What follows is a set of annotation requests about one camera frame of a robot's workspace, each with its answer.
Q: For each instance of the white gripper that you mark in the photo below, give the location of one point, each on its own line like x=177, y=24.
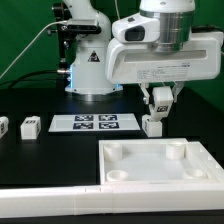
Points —
x=134, y=55

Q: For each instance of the white square table top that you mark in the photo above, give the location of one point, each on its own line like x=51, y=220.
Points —
x=157, y=161

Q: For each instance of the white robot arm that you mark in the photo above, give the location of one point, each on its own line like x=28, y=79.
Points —
x=94, y=33

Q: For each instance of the white tag sheet base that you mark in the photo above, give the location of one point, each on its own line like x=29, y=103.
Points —
x=93, y=122

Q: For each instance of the white L-shaped obstacle fence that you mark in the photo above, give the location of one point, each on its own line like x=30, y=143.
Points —
x=64, y=201

